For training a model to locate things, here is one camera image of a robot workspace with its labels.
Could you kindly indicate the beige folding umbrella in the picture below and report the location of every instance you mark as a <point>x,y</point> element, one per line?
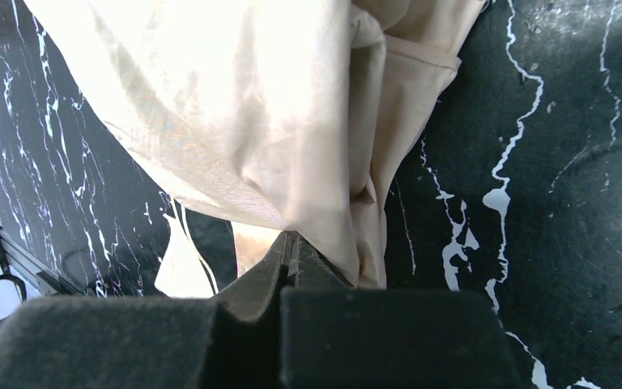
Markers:
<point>273,115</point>

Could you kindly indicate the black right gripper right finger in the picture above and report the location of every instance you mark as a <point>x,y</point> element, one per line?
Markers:
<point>334,336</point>

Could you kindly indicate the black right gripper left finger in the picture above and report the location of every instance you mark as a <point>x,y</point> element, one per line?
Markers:
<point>230,340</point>

